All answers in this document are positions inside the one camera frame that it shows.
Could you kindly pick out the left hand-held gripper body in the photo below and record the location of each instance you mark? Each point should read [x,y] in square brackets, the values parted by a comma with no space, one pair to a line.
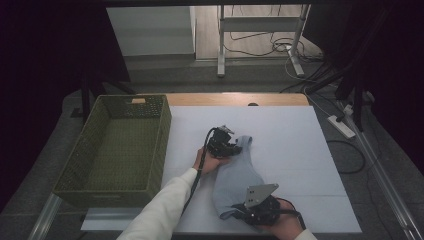
[220,143]

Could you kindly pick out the person's right hand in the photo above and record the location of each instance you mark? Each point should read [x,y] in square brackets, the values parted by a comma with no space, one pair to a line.
[285,225]

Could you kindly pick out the long aluminium rail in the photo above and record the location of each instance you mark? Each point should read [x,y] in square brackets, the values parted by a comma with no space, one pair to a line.
[386,186]

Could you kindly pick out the person's left hand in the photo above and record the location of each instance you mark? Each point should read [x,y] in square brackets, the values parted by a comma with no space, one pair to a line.
[210,163]

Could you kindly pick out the green woven basket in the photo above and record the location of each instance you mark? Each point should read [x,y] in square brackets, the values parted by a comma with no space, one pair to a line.
[116,150]

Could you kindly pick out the light blue cloth garment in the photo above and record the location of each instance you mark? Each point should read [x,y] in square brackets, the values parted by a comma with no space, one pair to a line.
[236,176]

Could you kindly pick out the white metal desk frame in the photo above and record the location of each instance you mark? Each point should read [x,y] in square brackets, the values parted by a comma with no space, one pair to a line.
[258,24]

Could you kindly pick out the black table grommet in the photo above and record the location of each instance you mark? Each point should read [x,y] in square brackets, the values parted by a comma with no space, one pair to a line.
[253,104]

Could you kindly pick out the white power strip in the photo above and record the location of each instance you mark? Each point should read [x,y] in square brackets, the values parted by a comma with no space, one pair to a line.
[340,126]

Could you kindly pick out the short aluminium rail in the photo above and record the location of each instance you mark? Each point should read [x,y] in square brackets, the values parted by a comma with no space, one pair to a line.
[45,216]

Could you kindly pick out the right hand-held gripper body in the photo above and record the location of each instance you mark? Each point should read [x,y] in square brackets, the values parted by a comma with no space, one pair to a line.
[261,206]

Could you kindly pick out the black stand with long bar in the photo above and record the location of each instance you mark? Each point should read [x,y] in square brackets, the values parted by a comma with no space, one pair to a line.
[356,100]

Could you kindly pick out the black stand with angled legs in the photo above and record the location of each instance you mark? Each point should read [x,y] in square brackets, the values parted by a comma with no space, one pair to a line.
[86,96]

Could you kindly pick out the white panel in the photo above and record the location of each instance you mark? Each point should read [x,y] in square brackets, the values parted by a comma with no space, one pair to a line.
[150,30]

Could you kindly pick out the dark curtain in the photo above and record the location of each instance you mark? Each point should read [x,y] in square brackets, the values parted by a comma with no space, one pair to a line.
[40,66]
[383,50]

